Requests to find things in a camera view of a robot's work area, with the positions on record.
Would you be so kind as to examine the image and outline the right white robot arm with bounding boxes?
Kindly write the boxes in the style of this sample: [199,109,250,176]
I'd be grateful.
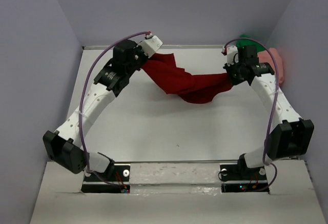
[219,46,314,181]

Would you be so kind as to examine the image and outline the aluminium rail frame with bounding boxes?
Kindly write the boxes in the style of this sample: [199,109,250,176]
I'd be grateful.
[82,44,238,51]

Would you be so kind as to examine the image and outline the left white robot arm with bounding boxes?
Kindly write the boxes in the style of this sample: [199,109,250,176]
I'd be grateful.
[43,36,162,180]

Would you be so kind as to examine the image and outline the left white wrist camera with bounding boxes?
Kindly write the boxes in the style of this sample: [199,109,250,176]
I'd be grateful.
[138,31,163,58]

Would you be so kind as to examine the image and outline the green t shirt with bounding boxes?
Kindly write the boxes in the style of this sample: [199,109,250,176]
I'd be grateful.
[236,34,265,53]

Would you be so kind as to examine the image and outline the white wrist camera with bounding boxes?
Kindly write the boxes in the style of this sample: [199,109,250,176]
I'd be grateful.
[222,46,238,65]
[138,31,163,58]

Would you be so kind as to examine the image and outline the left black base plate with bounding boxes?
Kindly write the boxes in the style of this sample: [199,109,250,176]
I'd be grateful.
[81,163,131,194]

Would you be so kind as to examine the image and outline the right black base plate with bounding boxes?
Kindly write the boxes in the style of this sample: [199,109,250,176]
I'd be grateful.
[218,164,269,193]

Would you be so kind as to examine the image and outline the pink t shirt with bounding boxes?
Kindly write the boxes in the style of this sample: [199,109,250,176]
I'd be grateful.
[257,48,284,86]

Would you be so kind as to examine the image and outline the red t shirt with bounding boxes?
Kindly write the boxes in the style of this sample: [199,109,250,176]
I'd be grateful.
[142,53,233,104]

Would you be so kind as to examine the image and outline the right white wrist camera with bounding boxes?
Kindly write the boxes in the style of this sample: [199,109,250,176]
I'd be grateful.
[222,46,238,65]

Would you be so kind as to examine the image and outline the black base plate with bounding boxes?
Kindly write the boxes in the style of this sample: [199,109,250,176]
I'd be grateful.
[81,163,131,194]
[218,164,269,193]

